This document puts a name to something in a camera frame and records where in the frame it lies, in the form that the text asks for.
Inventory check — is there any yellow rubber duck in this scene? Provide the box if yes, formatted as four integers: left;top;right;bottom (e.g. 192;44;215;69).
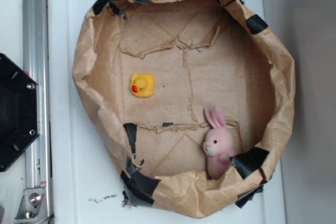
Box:
130;72;155;98

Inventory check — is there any brown paper bag basin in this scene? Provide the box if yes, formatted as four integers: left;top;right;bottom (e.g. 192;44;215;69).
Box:
72;0;295;218

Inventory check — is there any pink plush bunny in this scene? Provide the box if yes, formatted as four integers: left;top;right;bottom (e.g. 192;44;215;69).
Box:
203;105;237;180

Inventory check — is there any aluminium extrusion rail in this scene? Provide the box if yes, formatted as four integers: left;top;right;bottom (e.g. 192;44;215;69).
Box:
23;0;54;223

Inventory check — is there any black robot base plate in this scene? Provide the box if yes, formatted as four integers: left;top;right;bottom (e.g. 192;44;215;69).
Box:
1;54;39;172

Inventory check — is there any metal corner bracket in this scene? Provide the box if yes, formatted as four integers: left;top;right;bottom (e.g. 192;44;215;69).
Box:
14;188;48;223

